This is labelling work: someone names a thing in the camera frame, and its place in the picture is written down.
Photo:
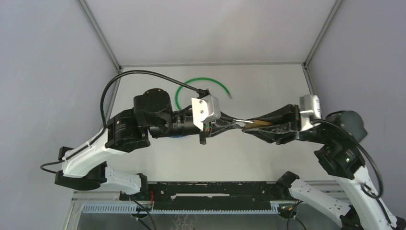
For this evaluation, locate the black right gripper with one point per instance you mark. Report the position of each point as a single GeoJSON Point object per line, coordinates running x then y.
{"type": "Point", "coordinates": [286, 115]}

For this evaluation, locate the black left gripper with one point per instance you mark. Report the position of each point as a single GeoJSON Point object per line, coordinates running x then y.
{"type": "Point", "coordinates": [216, 130]}

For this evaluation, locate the large brass padlock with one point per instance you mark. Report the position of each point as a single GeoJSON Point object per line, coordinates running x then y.
{"type": "Point", "coordinates": [250, 124]}

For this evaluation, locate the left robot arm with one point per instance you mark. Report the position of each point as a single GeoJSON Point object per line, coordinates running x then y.
{"type": "Point", "coordinates": [152, 116]}

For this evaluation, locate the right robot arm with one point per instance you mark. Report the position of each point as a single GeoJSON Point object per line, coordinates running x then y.
{"type": "Point", "coordinates": [341, 156]}

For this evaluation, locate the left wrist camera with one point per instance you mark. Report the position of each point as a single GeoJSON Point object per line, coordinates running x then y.
{"type": "Point", "coordinates": [205, 110]}

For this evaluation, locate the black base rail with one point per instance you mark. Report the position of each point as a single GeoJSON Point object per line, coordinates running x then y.
{"type": "Point", "coordinates": [216, 195]}

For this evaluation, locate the white slotted cable duct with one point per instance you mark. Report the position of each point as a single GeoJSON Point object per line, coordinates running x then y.
{"type": "Point", "coordinates": [90, 208]}

